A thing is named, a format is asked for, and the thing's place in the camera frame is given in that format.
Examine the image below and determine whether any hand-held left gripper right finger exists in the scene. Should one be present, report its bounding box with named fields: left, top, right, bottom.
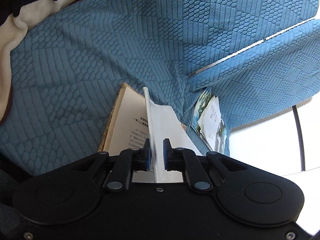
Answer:
left=162, top=138, right=242, bottom=193

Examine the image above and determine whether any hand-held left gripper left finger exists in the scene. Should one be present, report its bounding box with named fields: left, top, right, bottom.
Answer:
left=72, top=138, right=152, bottom=193

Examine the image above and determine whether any orange and white book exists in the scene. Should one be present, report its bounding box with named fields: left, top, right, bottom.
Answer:
left=103, top=86, right=150, bottom=183

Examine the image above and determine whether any white printed paper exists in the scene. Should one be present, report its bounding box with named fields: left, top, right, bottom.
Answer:
left=197, top=95, right=223, bottom=150

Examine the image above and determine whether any photo brochure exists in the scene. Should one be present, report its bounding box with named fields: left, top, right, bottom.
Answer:
left=191, top=87, right=228, bottom=153

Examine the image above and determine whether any blue quilted seat cushion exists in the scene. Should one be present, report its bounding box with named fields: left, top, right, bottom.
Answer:
left=0, top=0, right=315, bottom=178
left=187, top=19, right=320, bottom=155

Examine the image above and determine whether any red black white striped blanket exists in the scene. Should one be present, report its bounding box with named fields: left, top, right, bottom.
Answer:
left=0, top=0, right=105, bottom=125

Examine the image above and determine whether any dark metal rail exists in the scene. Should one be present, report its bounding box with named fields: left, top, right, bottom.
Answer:
left=292, top=104, right=307, bottom=172

